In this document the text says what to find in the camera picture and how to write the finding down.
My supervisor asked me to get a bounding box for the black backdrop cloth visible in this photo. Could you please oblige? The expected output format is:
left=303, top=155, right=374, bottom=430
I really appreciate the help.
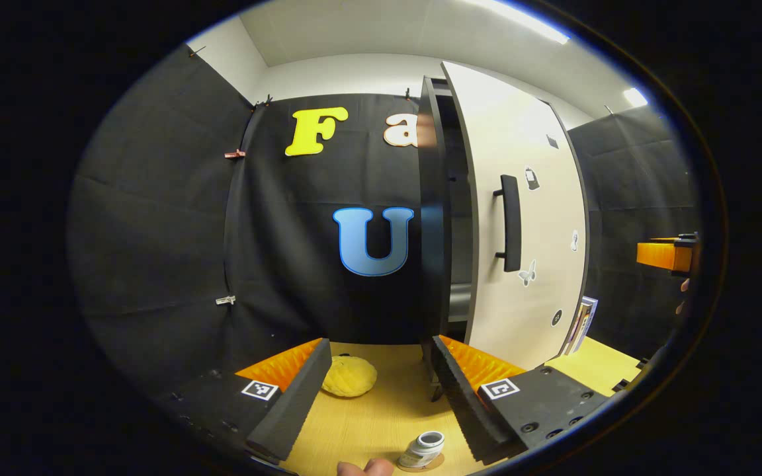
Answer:
left=67, top=45, right=702, bottom=397

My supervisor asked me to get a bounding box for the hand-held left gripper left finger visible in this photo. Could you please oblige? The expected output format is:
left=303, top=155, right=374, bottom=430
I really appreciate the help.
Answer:
left=156, top=338, right=333, bottom=465

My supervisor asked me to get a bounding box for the white bottle green ring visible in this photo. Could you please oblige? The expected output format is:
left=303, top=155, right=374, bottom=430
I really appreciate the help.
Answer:
left=398, top=431, right=446, bottom=470

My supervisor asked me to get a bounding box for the bumpy yellow lemon toy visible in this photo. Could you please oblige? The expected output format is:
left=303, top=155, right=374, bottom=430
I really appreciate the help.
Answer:
left=321, top=356, right=378, bottom=398

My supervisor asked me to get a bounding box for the dark grey cabinet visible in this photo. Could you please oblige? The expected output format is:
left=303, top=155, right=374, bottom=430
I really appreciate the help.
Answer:
left=419, top=75, right=481, bottom=403

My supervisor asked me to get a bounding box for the cream cabinet door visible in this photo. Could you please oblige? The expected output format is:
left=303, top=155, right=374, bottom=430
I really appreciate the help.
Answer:
left=441, top=61, right=590, bottom=371

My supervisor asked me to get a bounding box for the round cork coaster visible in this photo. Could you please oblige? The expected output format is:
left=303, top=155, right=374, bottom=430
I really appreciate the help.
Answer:
left=394, top=453, right=446, bottom=473

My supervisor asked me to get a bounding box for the beige spine book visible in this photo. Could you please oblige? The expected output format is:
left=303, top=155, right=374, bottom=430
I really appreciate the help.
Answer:
left=566, top=297, right=592, bottom=354

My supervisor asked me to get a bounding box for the black cabinet door handle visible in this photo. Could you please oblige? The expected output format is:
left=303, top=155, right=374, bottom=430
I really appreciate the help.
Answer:
left=492, top=175, right=523, bottom=273

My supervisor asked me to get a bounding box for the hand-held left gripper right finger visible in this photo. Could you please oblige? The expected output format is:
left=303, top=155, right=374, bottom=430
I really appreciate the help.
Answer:
left=431, top=335, right=611, bottom=467

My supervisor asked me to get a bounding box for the lavender spine book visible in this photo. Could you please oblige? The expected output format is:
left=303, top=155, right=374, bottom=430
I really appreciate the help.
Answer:
left=574, top=296, right=599, bottom=348

